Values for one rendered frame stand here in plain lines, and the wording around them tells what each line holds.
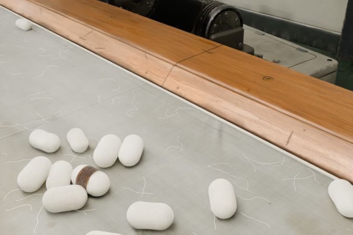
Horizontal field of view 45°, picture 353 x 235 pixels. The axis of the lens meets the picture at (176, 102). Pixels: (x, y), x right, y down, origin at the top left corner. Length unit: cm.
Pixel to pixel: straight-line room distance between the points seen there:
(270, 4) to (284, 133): 235
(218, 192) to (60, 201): 12
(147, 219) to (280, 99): 21
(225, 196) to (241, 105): 15
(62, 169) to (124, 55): 26
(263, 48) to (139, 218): 106
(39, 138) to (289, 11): 236
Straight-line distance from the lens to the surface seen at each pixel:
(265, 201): 37
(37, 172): 39
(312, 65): 126
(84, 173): 37
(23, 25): 77
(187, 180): 39
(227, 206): 34
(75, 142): 42
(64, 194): 36
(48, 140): 43
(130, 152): 39
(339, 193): 37
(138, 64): 57
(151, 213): 33
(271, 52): 132
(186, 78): 52
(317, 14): 261
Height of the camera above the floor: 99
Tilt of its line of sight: 30 degrees down
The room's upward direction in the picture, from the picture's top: 2 degrees counter-clockwise
